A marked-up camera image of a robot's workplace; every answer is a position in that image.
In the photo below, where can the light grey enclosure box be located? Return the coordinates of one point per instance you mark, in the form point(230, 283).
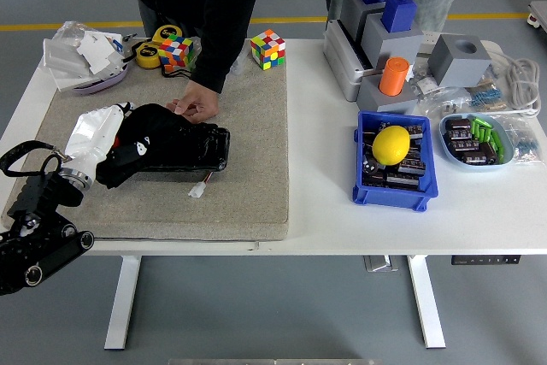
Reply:
point(337, 57)

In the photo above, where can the person's left hand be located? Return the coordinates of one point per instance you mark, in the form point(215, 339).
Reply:
point(201, 102)

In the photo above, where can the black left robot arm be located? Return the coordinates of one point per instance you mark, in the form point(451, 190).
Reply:
point(25, 254)

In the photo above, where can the yellow tape measure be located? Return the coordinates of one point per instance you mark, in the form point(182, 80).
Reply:
point(147, 55)
point(166, 33)

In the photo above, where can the blue plastic bin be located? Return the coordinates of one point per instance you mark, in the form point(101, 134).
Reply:
point(384, 198)

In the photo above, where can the light blue dish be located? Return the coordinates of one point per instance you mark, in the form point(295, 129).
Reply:
point(453, 160)

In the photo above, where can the black table control panel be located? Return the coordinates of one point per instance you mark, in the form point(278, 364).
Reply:
point(487, 260)

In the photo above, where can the bag of blue resistors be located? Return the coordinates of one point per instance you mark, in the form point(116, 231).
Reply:
point(487, 98)
point(525, 143)

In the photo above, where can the black capacitor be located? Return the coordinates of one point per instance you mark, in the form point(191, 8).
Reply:
point(404, 180)
point(415, 131)
point(371, 166)
point(413, 167)

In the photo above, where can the white cart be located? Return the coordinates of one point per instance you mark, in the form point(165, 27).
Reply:
point(539, 14)

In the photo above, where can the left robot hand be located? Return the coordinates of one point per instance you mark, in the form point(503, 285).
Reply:
point(92, 134)

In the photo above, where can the grey holder block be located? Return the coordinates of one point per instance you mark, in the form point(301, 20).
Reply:
point(384, 104)
point(397, 46)
point(352, 10)

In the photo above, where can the purple tray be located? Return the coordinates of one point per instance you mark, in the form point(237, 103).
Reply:
point(107, 82)

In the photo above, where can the white table leg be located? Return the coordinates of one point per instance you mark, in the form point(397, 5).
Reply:
point(425, 305)
point(121, 305)

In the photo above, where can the small bag of white parts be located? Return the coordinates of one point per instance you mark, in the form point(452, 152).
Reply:
point(425, 83)

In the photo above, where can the multicolour puzzle cube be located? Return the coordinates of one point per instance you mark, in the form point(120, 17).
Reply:
point(268, 49)
point(177, 52)

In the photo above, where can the person's left forearm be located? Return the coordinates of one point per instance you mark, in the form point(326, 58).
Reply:
point(218, 53)

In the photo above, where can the white power strip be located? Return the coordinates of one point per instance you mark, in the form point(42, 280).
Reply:
point(429, 38)

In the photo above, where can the green cylindrical battery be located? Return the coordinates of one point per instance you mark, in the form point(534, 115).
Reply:
point(498, 147)
point(481, 122)

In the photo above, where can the grey-brown mat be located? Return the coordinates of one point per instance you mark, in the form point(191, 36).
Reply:
point(239, 202)

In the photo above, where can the clear bag of metal nuts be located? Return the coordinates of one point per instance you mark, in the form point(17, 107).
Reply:
point(239, 66)

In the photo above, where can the clear bag with plug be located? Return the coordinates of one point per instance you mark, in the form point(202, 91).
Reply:
point(444, 102)

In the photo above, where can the black rag with red patch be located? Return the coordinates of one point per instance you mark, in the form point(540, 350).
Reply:
point(154, 121)

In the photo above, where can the orange cylinder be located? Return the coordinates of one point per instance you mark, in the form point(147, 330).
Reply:
point(394, 76)

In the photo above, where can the brown capacitor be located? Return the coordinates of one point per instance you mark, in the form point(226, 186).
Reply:
point(458, 124)
point(462, 145)
point(458, 134)

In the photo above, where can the white flat plate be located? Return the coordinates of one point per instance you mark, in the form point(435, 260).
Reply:
point(70, 83)

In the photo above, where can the metal bracket under table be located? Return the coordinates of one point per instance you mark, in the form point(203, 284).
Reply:
point(378, 263)

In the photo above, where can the clear plastic bag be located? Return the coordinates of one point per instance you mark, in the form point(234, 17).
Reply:
point(68, 29)

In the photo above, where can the yellow lemon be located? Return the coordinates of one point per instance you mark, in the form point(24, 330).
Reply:
point(391, 145)

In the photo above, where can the grey cube with round hole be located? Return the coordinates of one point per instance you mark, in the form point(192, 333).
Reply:
point(453, 68)

